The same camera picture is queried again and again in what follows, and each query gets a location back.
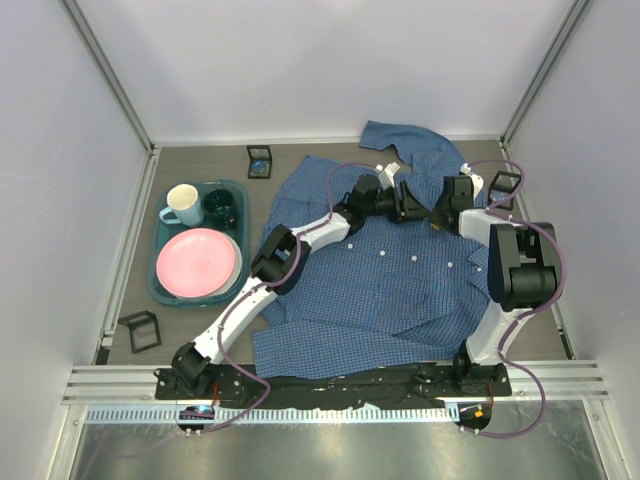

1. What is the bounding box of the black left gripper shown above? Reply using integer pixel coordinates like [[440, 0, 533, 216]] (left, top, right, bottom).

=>
[[364, 183, 429, 226]]

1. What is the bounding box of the blue plaid shirt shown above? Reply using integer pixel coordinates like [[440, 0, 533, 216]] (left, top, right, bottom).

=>
[[252, 121, 490, 379]]

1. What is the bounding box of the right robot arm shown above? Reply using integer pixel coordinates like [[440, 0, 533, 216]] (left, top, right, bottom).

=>
[[430, 174, 566, 396]]

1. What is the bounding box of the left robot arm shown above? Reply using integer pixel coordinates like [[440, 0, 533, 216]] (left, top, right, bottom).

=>
[[171, 174, 431, 399]]

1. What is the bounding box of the black display box right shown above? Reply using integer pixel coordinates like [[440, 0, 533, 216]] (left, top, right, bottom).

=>
[[488, 170, 522, 211]]

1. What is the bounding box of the black display box back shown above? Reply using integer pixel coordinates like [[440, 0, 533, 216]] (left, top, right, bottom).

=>
[[246, 145, 273, 179]]

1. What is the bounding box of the dark green mug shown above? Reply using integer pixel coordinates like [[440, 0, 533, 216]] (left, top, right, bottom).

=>
[[203, 189, 239, 231]]

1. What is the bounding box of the pink plate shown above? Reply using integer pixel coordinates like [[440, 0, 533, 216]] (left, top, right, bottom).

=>
[[155, 228, 242, 300]]

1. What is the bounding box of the light blue mug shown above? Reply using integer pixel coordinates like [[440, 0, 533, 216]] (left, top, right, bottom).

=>
[[158, 184, 205, 227]]

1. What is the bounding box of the teal plastic tray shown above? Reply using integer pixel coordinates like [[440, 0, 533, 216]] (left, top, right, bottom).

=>
[[147, 179, 250, 308]]

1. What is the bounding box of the black display box front-left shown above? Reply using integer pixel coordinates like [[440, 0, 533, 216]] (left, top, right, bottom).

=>
[[118, 310, 162, 354]]

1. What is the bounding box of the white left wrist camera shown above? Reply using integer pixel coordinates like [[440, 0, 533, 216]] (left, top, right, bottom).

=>
[[375, 162, 400, 190]]

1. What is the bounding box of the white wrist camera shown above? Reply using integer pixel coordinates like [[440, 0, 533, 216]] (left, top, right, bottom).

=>
[[375, 162, 400, 190], [459, 163, 484, 201]]

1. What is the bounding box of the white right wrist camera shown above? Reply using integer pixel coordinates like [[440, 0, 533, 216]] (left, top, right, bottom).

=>
[[459, 163, 484, 201]]

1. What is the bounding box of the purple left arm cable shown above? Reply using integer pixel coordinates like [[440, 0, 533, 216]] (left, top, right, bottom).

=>
[[202, 162, 386, 434]]

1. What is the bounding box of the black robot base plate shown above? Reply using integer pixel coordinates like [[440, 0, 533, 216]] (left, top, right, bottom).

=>
[[154, 363, 512, 410]]

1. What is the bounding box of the aluminium frame rail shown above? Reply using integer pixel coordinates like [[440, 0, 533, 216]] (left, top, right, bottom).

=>
[[58, 0, 156, 156]]

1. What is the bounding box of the white slotted cable duct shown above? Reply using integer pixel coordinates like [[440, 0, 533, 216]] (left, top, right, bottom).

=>
[[84, 403, 459, 425]]

